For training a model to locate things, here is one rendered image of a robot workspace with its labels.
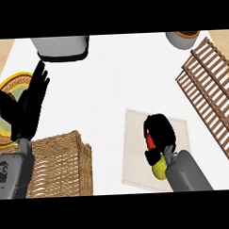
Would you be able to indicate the brown wooden tiered shelf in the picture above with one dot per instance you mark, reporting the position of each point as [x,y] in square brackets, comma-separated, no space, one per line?
[209,93]

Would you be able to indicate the grey pot with brown rim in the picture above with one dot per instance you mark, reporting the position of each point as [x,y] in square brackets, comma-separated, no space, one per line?
[183,39]

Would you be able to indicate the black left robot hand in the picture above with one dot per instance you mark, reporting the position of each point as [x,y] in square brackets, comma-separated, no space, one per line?
[28,101]

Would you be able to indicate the yellow rimmed patterned plate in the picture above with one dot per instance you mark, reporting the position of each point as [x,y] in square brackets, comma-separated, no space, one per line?
[5,96]

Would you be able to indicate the red tomato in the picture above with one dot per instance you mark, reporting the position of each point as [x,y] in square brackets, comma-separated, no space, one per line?
[150,141]

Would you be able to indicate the beige placemat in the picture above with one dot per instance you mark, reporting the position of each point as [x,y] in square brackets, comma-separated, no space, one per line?
[133,150]

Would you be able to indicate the brown wicker basket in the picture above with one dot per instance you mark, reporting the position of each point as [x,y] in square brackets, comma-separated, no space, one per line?
[59,167]

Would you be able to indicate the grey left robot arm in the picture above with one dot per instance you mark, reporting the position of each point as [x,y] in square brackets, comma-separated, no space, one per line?
[13,172]

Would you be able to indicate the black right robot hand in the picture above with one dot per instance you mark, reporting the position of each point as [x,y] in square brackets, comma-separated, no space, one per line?
[161,130]

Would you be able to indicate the yellow-green fruit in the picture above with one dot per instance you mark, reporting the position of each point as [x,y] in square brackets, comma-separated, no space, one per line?
[160,169]

